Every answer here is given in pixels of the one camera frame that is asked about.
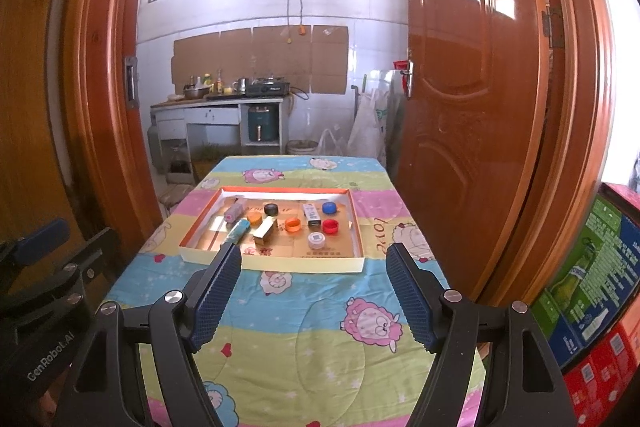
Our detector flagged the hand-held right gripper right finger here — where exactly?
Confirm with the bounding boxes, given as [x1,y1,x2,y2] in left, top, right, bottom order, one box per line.
[385,242,578,427]

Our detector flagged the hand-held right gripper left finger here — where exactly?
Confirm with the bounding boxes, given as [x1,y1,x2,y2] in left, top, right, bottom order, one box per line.
[52,241,243,427]

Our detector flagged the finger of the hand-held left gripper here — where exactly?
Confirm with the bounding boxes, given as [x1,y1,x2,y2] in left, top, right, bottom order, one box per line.
[0,218,71,280]
[30,227,118,303]

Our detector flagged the teal rectangular box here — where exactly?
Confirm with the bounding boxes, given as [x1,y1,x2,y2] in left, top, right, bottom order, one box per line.
[226,219,251,248]

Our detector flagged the gold rectangular box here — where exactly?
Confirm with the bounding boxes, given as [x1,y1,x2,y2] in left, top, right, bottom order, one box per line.
[252,216,277,242]

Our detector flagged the clear glitter-filled box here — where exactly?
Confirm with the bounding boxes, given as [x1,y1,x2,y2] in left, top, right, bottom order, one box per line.
[223,201,247,224]

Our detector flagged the shallow orange-rimmed cardboard box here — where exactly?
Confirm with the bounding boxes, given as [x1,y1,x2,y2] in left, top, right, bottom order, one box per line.
[179,187,366,274]

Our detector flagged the cartoon sheep printed blanket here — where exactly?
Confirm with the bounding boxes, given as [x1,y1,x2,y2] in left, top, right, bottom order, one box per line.
[102,155,488,427]

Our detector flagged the grey gas cylinder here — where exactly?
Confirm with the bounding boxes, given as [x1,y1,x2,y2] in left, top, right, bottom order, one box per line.
[147,112,163,172]

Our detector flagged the wooden planter green sprouts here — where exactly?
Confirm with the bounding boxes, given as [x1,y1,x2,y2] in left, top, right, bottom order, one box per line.
[192,144,226,180]

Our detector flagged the translucent plastic bag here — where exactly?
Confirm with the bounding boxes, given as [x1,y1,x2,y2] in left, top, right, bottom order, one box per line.
[315,128,346,156]

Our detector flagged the white woven sack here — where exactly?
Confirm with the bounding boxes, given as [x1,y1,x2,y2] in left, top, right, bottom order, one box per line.
[347,89,391,158]

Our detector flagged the green printed carton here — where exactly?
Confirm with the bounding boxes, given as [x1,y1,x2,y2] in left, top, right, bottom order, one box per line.
[530,194,640,368]

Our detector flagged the teal air fryer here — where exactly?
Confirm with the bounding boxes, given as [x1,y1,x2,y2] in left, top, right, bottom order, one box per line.
[248,105,279,142]

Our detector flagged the metal door strike plate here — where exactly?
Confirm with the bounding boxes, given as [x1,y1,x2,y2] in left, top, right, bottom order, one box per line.
[124,55,139,109]

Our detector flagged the leaning clear panel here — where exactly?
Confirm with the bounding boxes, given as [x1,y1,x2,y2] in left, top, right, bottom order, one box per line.
[382,69,408,158]

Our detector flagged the white kitchen counter cabinet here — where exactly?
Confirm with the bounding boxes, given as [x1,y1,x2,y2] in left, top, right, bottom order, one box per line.
[150,94,293,158]

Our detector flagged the glossy brown wooden door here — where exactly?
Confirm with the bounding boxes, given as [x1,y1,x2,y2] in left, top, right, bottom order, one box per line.
[395,0,556,303]

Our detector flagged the red printed carton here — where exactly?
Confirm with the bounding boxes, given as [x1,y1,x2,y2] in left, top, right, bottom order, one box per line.
[562,312,640,427]

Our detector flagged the black gas stove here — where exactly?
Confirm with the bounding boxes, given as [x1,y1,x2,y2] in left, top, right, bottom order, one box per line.
[245,77,292,98]

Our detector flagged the metal door hinge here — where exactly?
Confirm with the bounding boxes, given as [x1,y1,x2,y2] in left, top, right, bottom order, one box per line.
[542,6,565,49]

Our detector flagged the brown wooden wall panel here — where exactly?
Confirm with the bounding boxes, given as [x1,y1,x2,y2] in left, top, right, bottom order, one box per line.
[0,0,88,288]

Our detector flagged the brown wooden door frame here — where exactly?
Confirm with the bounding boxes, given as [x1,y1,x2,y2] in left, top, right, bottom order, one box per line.
[62,0,616,308]

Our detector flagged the metal door handle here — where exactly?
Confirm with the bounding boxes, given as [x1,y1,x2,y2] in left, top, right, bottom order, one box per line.
[400,59,415,100]

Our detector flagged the brown cardboard wall sheet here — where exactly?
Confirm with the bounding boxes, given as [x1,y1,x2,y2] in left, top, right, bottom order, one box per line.
[171,25,349,95]

